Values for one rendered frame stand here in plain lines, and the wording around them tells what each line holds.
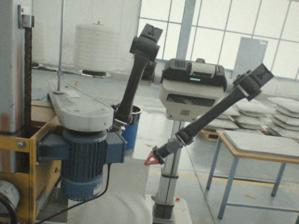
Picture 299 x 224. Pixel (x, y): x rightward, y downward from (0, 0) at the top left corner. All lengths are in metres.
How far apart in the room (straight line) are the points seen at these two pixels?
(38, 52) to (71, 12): 8.50
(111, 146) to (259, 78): 0.67
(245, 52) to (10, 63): 9.29
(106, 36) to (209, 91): 0.86
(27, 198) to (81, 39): 0.55
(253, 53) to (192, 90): 8.42
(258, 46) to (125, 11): 4.80
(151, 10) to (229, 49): 3.06
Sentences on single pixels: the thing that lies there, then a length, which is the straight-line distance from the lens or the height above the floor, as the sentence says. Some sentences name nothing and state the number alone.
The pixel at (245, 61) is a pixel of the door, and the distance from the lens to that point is 9.84.
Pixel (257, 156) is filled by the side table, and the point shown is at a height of 0.75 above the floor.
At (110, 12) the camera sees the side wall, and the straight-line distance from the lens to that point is 9.24.
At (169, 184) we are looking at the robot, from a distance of 2.02.
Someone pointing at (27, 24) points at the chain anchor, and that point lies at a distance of 0.80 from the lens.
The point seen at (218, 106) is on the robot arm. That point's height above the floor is 1.42.
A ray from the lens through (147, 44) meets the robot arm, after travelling 1.00.
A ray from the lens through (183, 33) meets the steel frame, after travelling 8.80.
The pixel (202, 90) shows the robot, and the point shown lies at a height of 1.40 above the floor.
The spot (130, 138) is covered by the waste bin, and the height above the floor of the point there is 0.27.
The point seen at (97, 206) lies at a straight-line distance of 1.40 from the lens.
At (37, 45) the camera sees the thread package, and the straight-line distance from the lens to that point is 1.00.
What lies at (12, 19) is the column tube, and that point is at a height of 1.67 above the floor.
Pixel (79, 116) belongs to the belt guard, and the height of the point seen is 1.41.
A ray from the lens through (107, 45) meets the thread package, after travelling 0.91.
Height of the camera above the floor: 1.68
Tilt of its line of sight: 17 degrees down
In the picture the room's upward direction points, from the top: 8 degrees clockwise
